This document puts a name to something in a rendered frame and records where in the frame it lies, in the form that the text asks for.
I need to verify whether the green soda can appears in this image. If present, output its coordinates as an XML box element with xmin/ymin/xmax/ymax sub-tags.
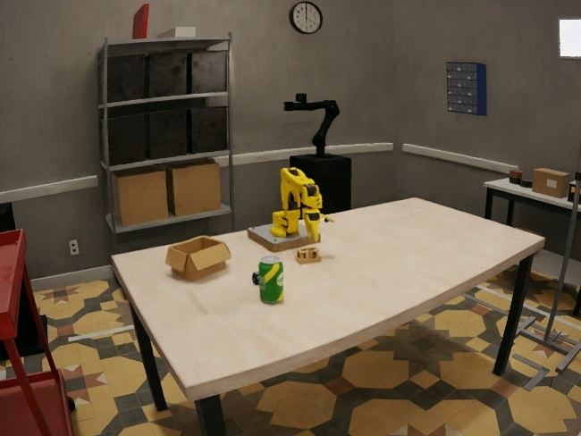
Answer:
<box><xmin>258</xmin><ymin>256</ymin><xmax>284</xmax><ymax>304</ymax></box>

